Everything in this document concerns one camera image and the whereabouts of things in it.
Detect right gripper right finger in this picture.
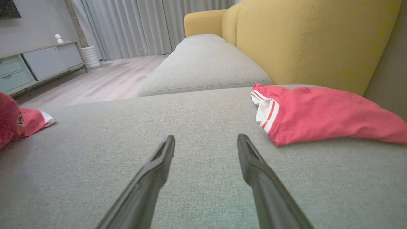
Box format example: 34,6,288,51
237,134,315,229

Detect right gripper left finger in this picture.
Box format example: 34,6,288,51
95,135,176,229

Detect red Bulls 23 jersey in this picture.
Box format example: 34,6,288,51
251,83,407,146

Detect red shorts with white stripe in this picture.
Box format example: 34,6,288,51
0,92,56,150

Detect large grey sofa seat cushion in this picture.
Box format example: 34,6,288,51
0,84,407,229

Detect small grey sofa seat cushion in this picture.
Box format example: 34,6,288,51
138,34,274,97

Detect white ribbed floor vase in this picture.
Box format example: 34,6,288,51
81,45,101,69

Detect yellow sofa backrest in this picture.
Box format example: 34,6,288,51
184,0,402,96

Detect low cabinet with pastel drawers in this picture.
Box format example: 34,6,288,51
0,41,88,97

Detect grey pleated curtain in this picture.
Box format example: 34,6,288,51
72,0,236,61

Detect dark wall television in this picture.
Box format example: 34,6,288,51
0,0,22,20

